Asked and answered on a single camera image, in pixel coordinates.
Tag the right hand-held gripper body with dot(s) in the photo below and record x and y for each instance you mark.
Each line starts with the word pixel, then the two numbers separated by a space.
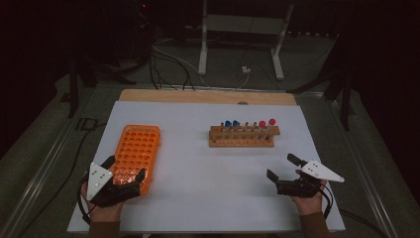
pixel 322 172

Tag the white table mat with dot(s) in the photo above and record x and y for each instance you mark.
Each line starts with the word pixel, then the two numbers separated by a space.
pixel 204 185

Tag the dark power strip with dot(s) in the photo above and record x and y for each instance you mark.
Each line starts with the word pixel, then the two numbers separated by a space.
pixel 310 33

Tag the person's left hand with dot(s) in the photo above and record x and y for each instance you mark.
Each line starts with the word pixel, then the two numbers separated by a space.
pixel 102 214

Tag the person's right hand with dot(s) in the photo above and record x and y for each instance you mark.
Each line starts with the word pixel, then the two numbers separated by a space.
pixel 310 205

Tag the blue-capped glass test tube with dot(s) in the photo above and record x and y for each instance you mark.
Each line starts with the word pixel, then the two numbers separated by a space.
pixel 227 124
pixel 235 123

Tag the orange plastic tube rack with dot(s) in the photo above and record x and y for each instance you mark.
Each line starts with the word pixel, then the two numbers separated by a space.
pixel 137 148

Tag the black stand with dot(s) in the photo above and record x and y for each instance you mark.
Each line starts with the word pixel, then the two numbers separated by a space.
pixel 72 89
pixel 345 99

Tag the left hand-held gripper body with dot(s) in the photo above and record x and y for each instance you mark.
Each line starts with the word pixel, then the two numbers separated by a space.
pixel 97 178

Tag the dark equipment with red light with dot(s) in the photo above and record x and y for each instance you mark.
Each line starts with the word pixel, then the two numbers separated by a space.
pixel 143 20

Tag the white metal stand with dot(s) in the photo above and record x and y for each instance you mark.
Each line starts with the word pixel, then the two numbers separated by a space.
pixel 244 23

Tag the wooden test tube rack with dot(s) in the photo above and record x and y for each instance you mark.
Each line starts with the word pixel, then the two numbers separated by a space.
pixel 241 142

